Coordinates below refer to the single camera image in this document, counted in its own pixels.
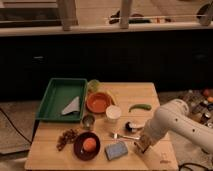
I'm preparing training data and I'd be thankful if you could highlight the small metal cup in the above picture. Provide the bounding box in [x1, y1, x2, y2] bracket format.
[82, 115, 95, 130]

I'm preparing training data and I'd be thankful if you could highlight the orange fruit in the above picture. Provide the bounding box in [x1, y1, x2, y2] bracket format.
[83, 138, 96, 152]

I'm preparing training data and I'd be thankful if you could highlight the blue sponge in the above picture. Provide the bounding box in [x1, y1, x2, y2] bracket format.
[105, 141, 128, 161]

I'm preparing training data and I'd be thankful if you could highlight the dark brown plate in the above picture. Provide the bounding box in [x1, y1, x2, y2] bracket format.
[73, 132, 101, 161]

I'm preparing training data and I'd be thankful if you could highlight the red bowl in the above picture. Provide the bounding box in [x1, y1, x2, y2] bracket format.
[86, 92, 111, 113]

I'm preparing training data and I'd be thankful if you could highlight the black cable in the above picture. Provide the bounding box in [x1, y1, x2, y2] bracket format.
[0, 108, 33, 145]

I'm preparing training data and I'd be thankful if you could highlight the brown grape bunch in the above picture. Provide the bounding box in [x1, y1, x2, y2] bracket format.
[56, 129, 78, 151]

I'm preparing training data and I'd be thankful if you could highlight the light green cup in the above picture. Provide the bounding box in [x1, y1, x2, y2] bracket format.
[87, 79, 100, 92]

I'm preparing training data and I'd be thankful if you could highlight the green plastic tray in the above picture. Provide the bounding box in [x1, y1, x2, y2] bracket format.
[36, 78, 87, 123]

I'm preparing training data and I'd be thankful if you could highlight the metal fork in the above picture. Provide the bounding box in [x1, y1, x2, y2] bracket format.
[111, 133, 140, 140]

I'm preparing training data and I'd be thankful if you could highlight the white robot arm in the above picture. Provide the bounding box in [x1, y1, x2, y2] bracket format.
[141, 99, 213, 154]

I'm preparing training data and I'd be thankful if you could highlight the grey folded cloth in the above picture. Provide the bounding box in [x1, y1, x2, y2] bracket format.
[61, 97, 80, 115]

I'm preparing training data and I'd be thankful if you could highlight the yellow banana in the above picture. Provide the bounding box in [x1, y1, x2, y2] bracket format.
[106, 90, 117, 105]

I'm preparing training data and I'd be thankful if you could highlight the white plastic cup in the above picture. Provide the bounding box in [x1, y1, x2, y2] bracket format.
[106, 105, 122, 123]

